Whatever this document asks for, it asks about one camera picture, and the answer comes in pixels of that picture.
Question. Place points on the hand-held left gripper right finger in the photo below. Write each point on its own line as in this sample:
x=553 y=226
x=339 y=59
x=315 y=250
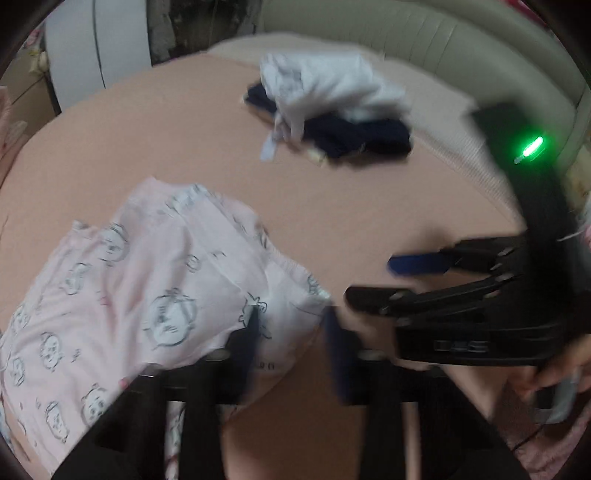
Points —
x=334 y=355

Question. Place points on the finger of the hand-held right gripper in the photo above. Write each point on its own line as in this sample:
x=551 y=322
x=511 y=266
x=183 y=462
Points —
x=369 y=295
x=411 y=264

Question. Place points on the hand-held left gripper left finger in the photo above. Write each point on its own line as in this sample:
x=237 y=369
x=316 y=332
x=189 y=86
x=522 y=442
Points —
x=251 y=341

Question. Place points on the pink printed pajama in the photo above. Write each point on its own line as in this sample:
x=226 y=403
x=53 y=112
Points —
x=115 y=286

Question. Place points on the person's right hand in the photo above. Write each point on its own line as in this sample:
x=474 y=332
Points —
x=561 y=369

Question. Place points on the navy garment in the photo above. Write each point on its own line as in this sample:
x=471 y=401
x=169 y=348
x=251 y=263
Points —
x=369 y=136

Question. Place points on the cream garment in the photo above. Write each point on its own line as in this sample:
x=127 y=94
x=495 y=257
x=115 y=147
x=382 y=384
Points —
x=317 y=157

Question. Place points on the white garment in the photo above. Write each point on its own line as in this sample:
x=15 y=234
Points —
x=332 y=83

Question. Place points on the bed with pink sheet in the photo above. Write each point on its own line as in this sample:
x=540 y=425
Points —
x=184 y=138

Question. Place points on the grey padded headboard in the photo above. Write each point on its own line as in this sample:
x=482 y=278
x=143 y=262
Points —
x=415 y=32

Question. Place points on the glass door closet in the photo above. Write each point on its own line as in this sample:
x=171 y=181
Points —
x=161 y=27

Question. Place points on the beige cabinet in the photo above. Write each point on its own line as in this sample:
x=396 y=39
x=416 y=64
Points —
x=27 y=92

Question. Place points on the white wardrobe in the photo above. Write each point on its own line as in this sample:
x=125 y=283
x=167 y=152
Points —
x=92 y=46

